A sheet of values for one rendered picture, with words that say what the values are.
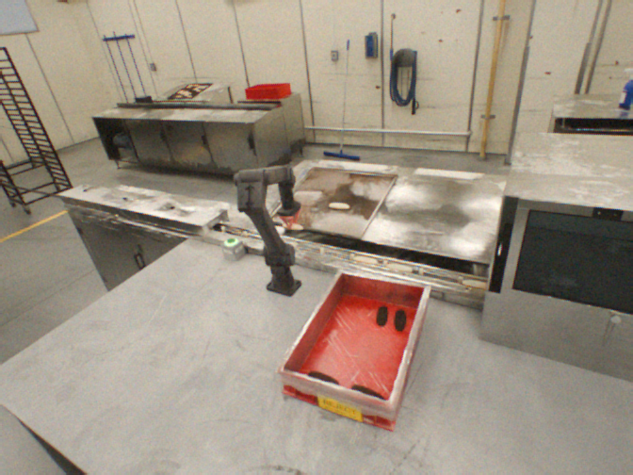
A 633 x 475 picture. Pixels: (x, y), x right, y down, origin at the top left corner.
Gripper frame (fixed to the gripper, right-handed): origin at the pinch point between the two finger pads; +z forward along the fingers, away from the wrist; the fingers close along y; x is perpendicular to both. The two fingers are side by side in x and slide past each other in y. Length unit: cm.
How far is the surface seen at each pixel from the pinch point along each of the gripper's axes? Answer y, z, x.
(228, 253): 18.6, 8.7, -23.2
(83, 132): -297, 100, -697
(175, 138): -201, 52, -309
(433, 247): -10, 5, 59
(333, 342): 44, 9, 41
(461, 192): -49, 0, 61
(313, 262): 11.3, 8.1, 15.9
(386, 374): 48, 9, 60
